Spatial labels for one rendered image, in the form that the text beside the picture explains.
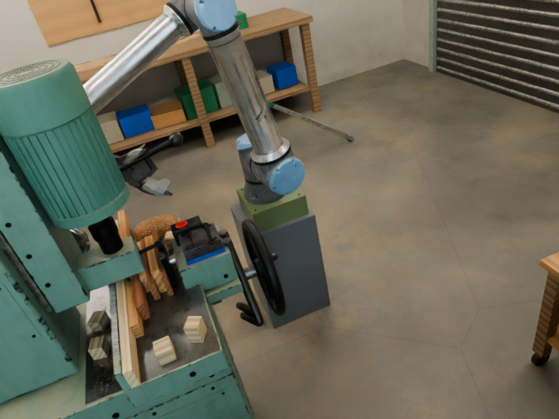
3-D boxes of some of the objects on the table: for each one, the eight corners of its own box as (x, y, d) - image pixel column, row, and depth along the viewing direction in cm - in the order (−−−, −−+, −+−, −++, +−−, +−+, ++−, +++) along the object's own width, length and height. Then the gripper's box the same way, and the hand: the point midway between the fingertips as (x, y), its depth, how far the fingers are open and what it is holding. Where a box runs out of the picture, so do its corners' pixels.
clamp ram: (200, 275, 114) (190, 248, 109) (171, 286, 113) (160, 259, 108) (193, 256, 121) (183, 229, 116) (166, 266, 120) (155, 239, 115)
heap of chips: (180, 229, 134) (176, 219, 132) (135, 245, 132) (130, 236, 129) (175, 214, 142) (172, 205, 139) (132, 230, 139) (128, 220, 137)
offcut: (207, 329, 99) (201, 315, 97) (203, 342, 96) (197, 328, 94) (194, 329, 100) (187, 316, 97) (189, 342, 97) (182, 328, 95)
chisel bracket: (147, 275, 111) (135, 249, 106) (91, 297, 108) (76, 271, 103) (145, 258, 117) (133, 234, 112) (91, 278, 114) (76, 253, 109)
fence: (131, 388, 90) (121, 372, 87) (123, 391, 90) (112, 376, 87) (117, 234, 139) (110, 220, 136) (111, 236, 138) (105, 222, 135)
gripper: (106, 131, 125) (153, 127, 114) (144, 184, 137) (190, 185, 126) (86, 150, 120) (131, 147, 109) (126, 204, 132) (172, 206, 121)
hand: (156, 174), depth 116 cm, fingers open, 14 cm apart
